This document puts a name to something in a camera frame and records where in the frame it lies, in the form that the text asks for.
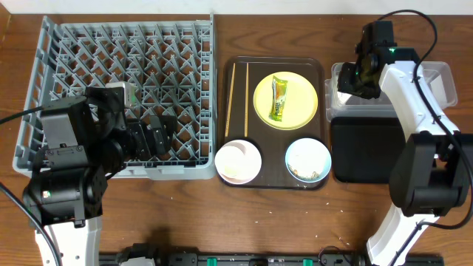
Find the black waste tray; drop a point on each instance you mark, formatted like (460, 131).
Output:
(365, 149)

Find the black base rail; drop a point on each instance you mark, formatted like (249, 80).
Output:
(147, 254)

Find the clear plastic bin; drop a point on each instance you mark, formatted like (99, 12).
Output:
(437, 74)

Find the green snack wrapper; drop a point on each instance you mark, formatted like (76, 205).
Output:
(279, 88)

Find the dark brown serving tray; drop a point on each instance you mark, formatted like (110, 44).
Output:
(272, 143)

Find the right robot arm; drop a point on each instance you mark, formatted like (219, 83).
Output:
(433, 173)

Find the yellow round plate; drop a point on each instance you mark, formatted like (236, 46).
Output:
(301, 103)

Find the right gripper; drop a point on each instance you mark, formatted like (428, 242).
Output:
(344, 74)

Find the light blue bowl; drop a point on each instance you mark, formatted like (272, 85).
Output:
(308, 160)

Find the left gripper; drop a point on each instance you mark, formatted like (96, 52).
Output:
(148, 137)

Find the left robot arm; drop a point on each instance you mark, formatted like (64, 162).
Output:
(88, 141)

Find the grey plastic dishwasher rack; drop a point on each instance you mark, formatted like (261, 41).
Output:
(171, 64)

